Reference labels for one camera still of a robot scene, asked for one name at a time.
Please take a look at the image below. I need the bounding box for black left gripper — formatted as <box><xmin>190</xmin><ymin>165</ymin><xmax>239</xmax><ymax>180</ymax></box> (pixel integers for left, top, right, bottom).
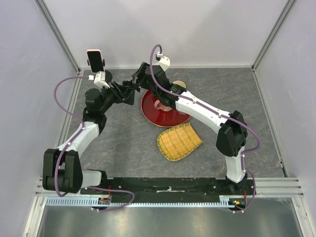
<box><xmin>99</xmin><ymin>80</ymin><xmax>134</xmax><ymax>114</ymax></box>

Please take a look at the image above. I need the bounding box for pink-cased smartphone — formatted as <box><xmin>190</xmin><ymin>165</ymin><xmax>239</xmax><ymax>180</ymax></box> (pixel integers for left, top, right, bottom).
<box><xmin>86</xmin><ymin>49</ymin><xmax>104</xmax><ymax>73</ymax></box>

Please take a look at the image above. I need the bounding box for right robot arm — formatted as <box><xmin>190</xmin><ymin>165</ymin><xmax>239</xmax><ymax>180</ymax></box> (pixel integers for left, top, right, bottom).
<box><xmin>132</xmin><ymin>63</ymin><xmax>248</xmax><ymax>195</ymax></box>

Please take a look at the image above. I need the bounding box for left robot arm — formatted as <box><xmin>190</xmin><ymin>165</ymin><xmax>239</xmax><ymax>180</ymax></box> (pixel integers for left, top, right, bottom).
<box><xmin>42</xmin><ymin>82</ymin><xmax>134</xmax><ymax>197</ymax></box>

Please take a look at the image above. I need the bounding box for pink floral mug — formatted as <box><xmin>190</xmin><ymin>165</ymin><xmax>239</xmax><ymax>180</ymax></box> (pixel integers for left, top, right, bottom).
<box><xmin>154</xmin><ymin>100</ymin><xmax>172</xmax><ymax>112</ymax></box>

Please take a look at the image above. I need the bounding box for cream cup with dark rim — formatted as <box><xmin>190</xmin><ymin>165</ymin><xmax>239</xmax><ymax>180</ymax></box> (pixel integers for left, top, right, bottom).
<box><xmin>172</xmin><ymin>80</ymin><xmax>187</xmax><ymax>89</ymax></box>

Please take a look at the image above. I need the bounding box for round red tray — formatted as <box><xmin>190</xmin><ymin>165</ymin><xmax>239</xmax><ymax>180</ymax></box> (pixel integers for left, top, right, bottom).
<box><xmin>141</xmin><ymin>91</ymin><xmax>191</xmax><ymax>128</ymax></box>

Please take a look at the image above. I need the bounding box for woven bamboo mat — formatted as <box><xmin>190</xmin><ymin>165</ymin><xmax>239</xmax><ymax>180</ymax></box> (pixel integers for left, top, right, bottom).
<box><xmin>157</xmin><ymin>122</ymin><xmax>203</xmax><ymax>161</ymax></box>

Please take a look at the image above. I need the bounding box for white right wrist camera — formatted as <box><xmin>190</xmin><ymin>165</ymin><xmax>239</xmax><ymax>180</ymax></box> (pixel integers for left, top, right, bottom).
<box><xmin>155</xmin><ymin>52</ymin><xmax>170</xmax><ymax>72</ymax></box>

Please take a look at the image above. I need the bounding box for grey slotted cable duct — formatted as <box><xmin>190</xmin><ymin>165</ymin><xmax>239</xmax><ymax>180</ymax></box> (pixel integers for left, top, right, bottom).
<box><xmin>45</xmin><ymin>197</ymin><xmax>245</xmax><ymax>208</ymax></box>

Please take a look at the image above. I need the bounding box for aluminium frame rail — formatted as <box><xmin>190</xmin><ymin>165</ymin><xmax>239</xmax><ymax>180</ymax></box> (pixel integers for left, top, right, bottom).
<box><xmin>256</xmin><ymin>177</ymin><xmax>304</xmax><ymax>198</ymax></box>

